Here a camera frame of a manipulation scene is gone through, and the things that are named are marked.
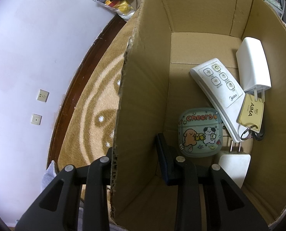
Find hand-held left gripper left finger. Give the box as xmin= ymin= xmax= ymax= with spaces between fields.
xmin=15 ymin=146 xmax=114 ymax=231

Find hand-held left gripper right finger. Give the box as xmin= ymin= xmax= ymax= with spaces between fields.
xmin=156 ymin=133 xmax=269 ymax=231

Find cartoon print earbud case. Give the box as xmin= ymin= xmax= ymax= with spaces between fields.
xmin=177 ymin=107 xmax=223 ymax=158

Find brown cardboard box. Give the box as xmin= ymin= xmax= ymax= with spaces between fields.
xmin=109 ymin=0 xmax=286 ymax=229

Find small white charger plug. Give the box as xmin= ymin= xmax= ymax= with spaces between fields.
xmin=215 ymin=140 xmax=251 ymax=189

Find metal key ring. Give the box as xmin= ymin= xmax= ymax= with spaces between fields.
xmin=239 ymin=124 xmax=257 ymax=141

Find white remote control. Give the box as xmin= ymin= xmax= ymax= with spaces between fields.
xmin=190 ymin=58 xmax=248 ymax=142

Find yellow key tag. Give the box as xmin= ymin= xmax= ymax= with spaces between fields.
xmin=237 ymin=94 xmax=265 ymax=133

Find large white charger plug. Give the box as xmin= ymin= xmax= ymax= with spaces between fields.
xmin=236 ymin=37 xmax=272 ymax=103

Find grey cloth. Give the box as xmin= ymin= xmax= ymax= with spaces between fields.
xmin=41 ymin=160 xmax=58 ymax=193

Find beige patterned carpet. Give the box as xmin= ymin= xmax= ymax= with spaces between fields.
xmin=46 ymin=14 xmax=124 ymax=171

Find clear plastic bag yellow contents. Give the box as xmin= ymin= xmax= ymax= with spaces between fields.
xmin=86 ymin=0 xmax=136 ymax=21

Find beige round-hole wall socket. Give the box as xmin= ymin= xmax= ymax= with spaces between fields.
xmin=31 ymin=113 xmax=42 ymax=126

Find beige wall socket with holes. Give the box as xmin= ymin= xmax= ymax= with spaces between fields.
xmin=36 ymin=90 xmax=50 ymax=103

